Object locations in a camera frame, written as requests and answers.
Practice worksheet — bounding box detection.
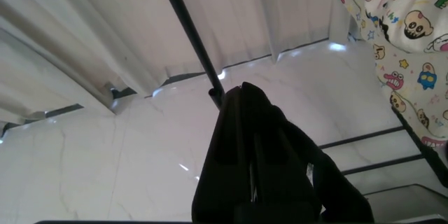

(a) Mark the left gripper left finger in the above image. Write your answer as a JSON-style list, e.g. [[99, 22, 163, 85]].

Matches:
[[191, 84, 256, 223]]

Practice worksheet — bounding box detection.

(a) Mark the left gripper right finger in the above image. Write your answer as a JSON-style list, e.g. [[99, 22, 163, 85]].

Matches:
[[244, 104, 323, 223]]

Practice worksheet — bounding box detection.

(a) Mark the black garment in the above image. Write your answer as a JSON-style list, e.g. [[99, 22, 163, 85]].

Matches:
[[240, 81, 375, 223]]

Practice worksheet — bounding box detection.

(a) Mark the cream printed garment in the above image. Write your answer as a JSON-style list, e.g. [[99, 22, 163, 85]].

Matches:
[[334, 0, 448, 150]]

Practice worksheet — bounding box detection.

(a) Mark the black clothes rack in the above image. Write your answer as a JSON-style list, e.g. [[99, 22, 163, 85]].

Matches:
[[155, 0, 448, 190]]

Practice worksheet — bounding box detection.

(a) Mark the white curtain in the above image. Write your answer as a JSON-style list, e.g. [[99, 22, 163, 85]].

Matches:
[[0, 0, 351, 129]]

